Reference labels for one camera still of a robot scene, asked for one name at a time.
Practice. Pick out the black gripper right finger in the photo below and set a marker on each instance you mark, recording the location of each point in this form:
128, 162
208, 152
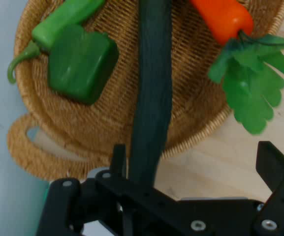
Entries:
283, 196

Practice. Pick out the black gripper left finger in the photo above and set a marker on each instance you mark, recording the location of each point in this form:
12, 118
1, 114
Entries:
141, 206

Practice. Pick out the dark green toy cucumber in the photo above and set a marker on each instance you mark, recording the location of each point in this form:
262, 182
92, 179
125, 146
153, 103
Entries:
154, 86

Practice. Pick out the woven wicker basket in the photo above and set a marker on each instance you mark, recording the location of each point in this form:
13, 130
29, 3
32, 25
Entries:
122, 56

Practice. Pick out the green toy bell pepper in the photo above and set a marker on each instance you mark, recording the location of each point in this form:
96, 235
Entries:
80, 64

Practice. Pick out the orange toy carrot with leaves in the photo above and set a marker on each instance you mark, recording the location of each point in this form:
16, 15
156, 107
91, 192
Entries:
225, 17

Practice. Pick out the light green toy chili pepper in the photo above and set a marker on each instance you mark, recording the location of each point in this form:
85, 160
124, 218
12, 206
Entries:
55, 27

